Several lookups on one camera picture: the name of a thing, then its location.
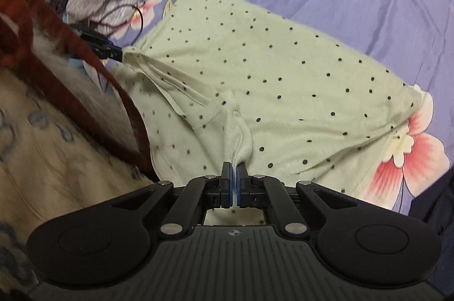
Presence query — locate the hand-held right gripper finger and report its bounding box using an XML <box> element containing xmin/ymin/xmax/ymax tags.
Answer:
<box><xmin>112</xmin><ymin>161</ymin><xmax>236</xmax><ymax>239</ymax></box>
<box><xmin>236</xmin><ymin>162</ymin><xmax>359</xmax><ymax>239</ymax></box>

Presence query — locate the black cable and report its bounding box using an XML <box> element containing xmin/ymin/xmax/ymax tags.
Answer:
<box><xmin>89</xmin><ymin>1</ymin><xmax>147</xmax><ymax>39</ymax></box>

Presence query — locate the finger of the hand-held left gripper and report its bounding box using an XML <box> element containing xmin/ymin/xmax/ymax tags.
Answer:
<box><xmin>93</xmin><ymin>41</ymin><xmax>125</xmax><ymax>64</ymax></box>
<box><xmin>70</xmin><ymin>23</ymin><xmax>115</xmax><ymax>47</ymax></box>

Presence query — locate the beige patterned cloth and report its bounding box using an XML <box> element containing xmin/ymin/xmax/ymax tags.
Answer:
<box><xmin>0</xmin><ymin>67</ymin><xmax>157</xmax><ymax>292</ymax></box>

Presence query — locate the beige dotted small garment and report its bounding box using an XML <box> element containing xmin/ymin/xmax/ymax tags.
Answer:
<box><xmin>113</xmin><ymin>0</ymin><xmax>425</xmax><ymax>227</ymax></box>

